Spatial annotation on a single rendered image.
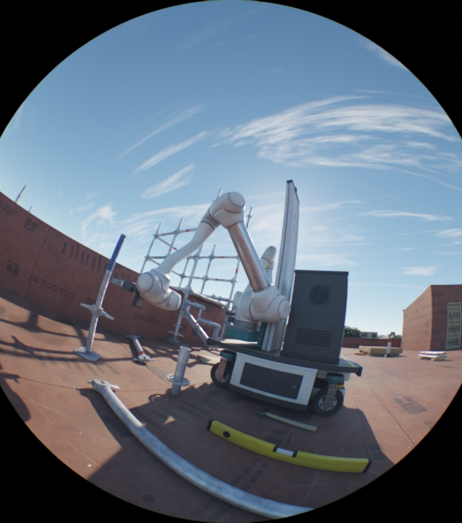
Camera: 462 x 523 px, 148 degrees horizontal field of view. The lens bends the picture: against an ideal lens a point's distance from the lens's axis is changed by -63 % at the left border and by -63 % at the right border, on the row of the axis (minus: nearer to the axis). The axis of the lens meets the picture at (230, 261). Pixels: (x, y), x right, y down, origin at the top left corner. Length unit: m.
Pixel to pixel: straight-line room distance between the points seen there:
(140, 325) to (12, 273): 1.55
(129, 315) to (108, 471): 1.84
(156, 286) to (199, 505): 0.71
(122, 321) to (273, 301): 1.68
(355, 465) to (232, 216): 1.15
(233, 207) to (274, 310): 0.55
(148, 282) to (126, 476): 0.64
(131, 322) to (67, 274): 0.91
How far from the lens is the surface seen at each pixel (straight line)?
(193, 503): 0.53
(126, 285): 0.95
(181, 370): 0.94
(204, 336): 2.12
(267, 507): 0.50
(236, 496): 0.51
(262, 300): 0.93
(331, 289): 1.07
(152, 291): 0.70
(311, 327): 1.04
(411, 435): 1.10
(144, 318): 2.26
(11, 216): 2.00
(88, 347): 1.17
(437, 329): 9.87
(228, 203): 0.88
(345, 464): 0.72
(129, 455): 0.60
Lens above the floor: 0.45
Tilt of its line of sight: 19 degrees up
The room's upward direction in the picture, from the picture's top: 14 degrees clockwise
